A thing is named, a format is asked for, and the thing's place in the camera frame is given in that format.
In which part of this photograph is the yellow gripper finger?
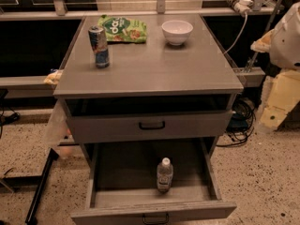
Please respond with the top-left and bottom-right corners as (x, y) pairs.
(260, 69), (300, 130)

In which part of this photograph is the clear plastic water bottle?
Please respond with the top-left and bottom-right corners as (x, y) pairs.
(157, 157), (173, 193)

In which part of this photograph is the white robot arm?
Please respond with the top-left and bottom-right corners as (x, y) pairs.
(250, 2), (300, 130)

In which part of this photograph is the grey drawer cabinet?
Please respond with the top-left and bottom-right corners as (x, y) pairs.
(54, 14), (243, 152)

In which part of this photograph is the open bottom drawer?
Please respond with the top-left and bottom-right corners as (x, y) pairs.
(71, 139), (236, 225)

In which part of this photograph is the grey middle drawer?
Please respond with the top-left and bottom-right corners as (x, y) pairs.
(67, 111), (233, 143)

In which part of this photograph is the white power strip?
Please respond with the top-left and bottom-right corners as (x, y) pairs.
(226, 0), (252, 16)

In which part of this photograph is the white bowl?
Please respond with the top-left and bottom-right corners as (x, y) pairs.
(161, 20), (193, 46)

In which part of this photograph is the green chip bag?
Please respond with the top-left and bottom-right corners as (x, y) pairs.
(97, 15), (147, 43)

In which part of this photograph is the energy drink can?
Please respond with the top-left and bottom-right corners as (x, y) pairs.
(88, 25), (110, 68)

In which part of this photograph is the clear plastic bag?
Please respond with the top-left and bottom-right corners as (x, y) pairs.
(42, 101), (74, 158)

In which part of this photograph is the black cable bundle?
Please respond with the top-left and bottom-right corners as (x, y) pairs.
(216, 97), (257, 148)

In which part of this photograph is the white power cable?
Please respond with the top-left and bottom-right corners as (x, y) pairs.
(222, 12), (249, 55)

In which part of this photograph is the black metal floor frame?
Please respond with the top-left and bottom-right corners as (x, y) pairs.
(0, 148), (59, 225)

